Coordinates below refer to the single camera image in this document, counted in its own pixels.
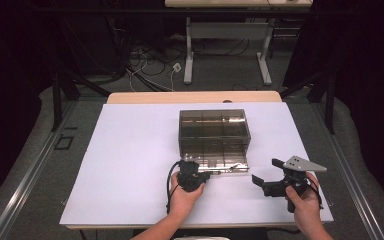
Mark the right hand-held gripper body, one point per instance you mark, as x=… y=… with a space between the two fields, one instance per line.
x=301 y=164

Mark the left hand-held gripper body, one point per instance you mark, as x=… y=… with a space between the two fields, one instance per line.
x=188 y=175

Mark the smoky clear drawer box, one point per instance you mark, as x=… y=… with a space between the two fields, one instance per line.
x=213 y=125

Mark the person's left hand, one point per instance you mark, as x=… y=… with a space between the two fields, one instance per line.
x=183 y=201

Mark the person's right hand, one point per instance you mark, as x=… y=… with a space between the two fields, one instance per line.
x=308 y=210

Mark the black metal stand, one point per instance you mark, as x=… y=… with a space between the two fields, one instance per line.
x=329 y=110
x=56 y=100

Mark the white table mat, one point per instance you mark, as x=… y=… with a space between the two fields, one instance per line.
x=130 y=150

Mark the light wooden table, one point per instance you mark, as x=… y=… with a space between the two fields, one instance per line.
x=193 y=97

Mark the dark curtain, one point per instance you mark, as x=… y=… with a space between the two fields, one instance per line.
x=373 y=83
x=6 y=83

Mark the white power adapter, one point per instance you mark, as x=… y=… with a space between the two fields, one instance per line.
x=176 y=67

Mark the white-legged desk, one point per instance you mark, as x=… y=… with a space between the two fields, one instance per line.
x=189 y=50

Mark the black horizontal bar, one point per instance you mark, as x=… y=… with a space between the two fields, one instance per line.
x=146 y=11

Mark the aluminium floor rail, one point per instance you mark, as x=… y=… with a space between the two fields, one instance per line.
x=23 y=178
x=353 y=186

